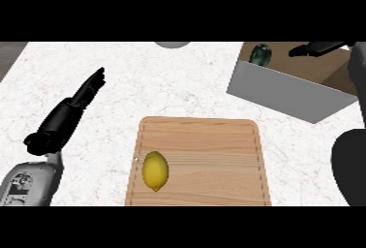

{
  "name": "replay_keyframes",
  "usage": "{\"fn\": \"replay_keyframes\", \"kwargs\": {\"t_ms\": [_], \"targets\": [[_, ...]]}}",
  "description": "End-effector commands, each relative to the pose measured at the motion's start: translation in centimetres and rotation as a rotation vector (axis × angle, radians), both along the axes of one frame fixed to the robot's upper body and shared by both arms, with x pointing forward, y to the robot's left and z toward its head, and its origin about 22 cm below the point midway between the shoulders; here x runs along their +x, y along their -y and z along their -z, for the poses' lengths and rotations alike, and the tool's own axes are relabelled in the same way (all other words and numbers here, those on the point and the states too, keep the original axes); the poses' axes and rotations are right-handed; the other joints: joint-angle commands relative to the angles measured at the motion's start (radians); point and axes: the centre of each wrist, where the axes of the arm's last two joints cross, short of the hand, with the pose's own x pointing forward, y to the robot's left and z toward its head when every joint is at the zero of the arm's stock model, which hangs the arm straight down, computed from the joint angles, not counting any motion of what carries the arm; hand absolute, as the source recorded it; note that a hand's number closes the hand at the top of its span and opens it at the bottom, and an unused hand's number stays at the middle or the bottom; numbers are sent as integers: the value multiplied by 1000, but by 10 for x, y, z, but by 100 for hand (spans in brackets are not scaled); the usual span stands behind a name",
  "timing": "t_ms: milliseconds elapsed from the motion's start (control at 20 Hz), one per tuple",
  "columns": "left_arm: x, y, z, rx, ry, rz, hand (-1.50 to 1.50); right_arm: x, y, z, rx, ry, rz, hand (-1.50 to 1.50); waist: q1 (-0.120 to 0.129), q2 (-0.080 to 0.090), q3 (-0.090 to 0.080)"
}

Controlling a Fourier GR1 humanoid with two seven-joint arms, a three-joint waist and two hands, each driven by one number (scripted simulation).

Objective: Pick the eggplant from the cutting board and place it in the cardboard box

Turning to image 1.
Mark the yellow lemon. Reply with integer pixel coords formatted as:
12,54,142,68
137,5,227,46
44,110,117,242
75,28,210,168
142,150,170,193

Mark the cardboard box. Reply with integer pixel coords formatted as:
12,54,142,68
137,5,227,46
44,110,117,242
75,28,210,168
224,41,366,125

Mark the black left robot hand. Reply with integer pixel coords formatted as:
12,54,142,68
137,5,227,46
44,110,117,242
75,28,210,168
22,66,108,157

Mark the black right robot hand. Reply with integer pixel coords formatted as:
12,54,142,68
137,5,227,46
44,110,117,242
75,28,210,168
288,41,357,59

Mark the grey round object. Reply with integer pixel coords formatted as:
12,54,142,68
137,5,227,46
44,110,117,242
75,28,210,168
152,41,193,49

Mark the wooden cutting board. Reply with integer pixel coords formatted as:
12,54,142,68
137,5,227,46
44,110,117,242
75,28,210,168
123,115,273,207

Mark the dark eggplant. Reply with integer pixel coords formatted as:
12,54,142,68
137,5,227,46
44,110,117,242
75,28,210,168
249,43,275,68

